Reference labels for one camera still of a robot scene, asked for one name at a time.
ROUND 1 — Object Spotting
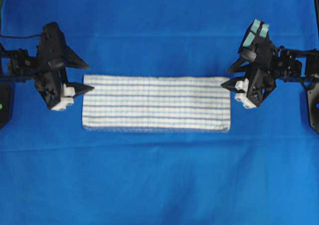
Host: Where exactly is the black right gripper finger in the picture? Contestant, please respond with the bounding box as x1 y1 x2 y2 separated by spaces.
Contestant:
227 57 250 73
221 77 257 109

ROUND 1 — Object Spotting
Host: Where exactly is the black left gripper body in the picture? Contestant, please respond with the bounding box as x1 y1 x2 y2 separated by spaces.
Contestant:
35 45 68 108

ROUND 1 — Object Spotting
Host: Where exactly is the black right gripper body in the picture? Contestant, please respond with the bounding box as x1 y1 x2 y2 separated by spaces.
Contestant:
243 44 277 108

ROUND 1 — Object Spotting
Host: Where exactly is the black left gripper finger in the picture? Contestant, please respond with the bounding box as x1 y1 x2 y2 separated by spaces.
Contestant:
51 83 94 111
63 46 90 69

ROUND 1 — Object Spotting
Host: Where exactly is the white blue-striped towel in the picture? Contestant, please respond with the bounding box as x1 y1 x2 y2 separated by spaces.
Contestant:
82 75 231 132

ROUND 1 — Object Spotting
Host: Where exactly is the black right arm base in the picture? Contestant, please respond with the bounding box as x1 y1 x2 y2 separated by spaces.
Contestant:
302 74 319 133

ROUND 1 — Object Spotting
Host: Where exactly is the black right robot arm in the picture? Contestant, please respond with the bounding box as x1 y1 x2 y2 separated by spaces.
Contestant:
221 44 319 109

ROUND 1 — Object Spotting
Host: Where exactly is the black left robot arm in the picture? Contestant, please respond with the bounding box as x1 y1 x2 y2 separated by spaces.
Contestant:
0 46 94 111

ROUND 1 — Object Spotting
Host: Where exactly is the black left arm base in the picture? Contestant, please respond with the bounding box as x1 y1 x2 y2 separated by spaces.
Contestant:
0 82 15 129

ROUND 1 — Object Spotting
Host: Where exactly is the black taped right wrist camera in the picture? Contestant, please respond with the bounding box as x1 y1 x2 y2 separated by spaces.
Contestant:
238 19 272 53

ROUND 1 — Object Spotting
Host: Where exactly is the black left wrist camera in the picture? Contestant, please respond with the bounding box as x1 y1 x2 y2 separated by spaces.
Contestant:
40 22 66 49

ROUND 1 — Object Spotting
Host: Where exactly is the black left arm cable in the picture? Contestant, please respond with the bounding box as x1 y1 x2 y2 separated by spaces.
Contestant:
0 33 43 39

